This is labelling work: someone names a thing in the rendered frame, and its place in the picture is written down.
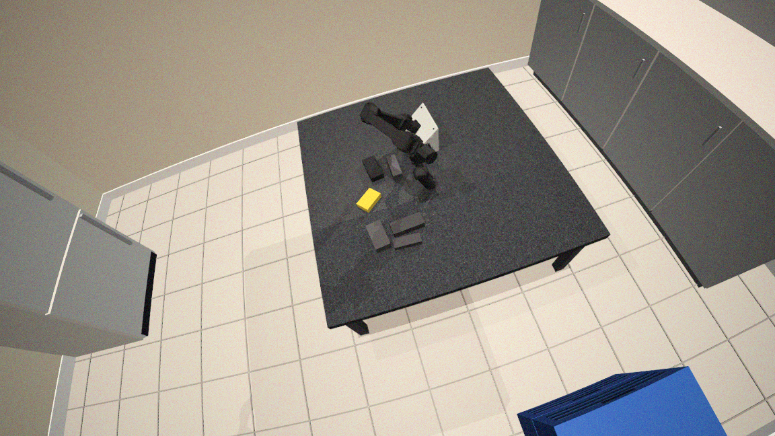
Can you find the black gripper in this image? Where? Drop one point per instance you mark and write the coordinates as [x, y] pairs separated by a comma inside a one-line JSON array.
[[421, 172]]

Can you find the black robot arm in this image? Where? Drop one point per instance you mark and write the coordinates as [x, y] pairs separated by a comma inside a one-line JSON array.
[[402, 139]]

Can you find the yellow rectangular block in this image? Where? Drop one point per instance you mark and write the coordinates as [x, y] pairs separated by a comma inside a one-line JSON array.
[[368, 200]]

